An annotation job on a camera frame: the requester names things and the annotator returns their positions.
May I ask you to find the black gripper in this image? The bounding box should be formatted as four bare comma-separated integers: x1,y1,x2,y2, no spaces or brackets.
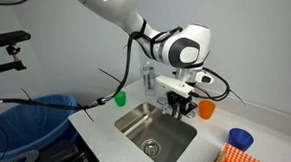
165,88,200,122

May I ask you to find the chrome sink faucet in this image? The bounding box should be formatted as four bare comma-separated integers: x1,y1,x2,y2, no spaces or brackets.
156,93,198,121

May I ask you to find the orange plastic cup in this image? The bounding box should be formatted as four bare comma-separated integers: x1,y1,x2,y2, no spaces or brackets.
198,98,218,121

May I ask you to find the stainless steel sink basin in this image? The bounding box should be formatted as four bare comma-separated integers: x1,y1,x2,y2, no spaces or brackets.
113,98,200,162

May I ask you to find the clear plastic water bottle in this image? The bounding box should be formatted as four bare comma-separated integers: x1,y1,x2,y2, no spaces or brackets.
140,58,158,98

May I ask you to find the metal sink drain strainer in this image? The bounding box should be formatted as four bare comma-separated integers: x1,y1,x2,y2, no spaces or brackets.
140,137,162,158

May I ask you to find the green plastic cup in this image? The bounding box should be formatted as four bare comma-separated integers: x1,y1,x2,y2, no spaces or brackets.
113,90,128,108

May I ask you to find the blue plastic cup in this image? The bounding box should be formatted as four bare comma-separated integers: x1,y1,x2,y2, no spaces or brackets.
227,126,255,154

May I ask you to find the orange rectangular basket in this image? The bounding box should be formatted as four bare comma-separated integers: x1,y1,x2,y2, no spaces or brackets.
210,140,266,162

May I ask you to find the black power tool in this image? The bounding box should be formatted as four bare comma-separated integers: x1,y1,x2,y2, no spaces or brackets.
27,137,98,162

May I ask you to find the large blue bin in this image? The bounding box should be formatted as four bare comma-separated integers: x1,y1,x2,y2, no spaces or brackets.
0,93,82,162

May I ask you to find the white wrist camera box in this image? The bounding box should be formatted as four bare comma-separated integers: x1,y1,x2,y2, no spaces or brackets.
154,72,196,100

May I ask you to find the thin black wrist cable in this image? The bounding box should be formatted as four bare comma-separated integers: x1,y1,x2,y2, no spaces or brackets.
186,65,233,104

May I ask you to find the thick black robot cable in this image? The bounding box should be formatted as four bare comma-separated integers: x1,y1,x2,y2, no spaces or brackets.
0,18,153,117

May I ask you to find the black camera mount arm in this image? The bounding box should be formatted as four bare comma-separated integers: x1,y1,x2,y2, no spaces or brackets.
0,43,28,77

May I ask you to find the black stereo camera bar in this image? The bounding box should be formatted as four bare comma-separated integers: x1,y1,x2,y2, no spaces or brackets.
0,29,33,50

